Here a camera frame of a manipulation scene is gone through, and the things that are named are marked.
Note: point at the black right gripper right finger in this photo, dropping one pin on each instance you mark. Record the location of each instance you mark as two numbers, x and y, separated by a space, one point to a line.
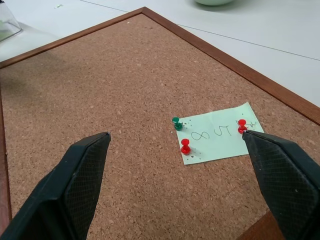
287 180

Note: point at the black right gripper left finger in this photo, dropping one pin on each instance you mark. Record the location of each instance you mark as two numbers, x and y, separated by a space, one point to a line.
62 195

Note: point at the translucent green strip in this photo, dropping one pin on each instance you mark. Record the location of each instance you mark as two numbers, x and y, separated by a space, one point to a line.
220 147

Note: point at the red push pin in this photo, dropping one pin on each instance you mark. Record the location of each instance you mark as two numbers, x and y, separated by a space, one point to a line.
241 125
185 147

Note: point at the green push pin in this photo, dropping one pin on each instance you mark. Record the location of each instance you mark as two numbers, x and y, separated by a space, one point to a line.
177 125

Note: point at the clear plastic container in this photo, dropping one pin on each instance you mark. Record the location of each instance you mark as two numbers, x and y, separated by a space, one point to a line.
7 22

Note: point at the small green scrap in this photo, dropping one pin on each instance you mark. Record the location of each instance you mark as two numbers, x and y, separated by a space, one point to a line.
58 6

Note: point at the pale green bowl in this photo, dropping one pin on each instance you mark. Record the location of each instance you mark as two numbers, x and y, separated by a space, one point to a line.
213 2

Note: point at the cork board with wooden frame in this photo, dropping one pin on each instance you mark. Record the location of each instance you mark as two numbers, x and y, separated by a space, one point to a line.
125 87

